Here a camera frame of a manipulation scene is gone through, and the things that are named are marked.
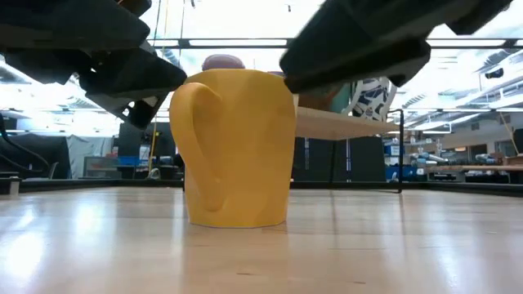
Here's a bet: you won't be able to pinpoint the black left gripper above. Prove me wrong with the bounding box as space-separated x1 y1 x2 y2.
0 0 187 130

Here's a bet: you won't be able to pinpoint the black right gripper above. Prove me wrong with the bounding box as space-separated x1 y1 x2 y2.
281 0 514 62

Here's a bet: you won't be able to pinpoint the white blue patterned mug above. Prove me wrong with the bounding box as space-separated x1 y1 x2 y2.
351 76 400 123

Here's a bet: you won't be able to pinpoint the speckled teal brown mug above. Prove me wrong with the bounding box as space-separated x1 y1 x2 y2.
297 83 342 111

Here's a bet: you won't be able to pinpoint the yellow faceted mug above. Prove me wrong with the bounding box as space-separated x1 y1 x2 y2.
168 68 298 229

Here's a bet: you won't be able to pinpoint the black monitor screen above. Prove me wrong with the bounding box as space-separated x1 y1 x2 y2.
118 121 177 158

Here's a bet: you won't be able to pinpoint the wooden shelf black legs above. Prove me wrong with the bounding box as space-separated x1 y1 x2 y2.
294 105 406 194

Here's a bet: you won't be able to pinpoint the grey cloth cover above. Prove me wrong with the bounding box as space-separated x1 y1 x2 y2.
66 134 120 180

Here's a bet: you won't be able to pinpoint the grey low cabinet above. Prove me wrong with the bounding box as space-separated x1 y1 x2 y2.
83 156 120 180

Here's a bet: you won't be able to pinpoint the blue storage bins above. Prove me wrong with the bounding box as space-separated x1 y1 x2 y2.
382 142 428 181

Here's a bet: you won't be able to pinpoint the black room partition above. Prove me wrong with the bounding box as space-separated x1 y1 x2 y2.
290 136 387 184

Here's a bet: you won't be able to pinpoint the black backdrop curtain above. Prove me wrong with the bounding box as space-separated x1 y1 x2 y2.
0 133 70 180

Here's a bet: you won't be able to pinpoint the wooden workbench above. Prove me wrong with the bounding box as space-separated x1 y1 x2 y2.
424 163 523 173

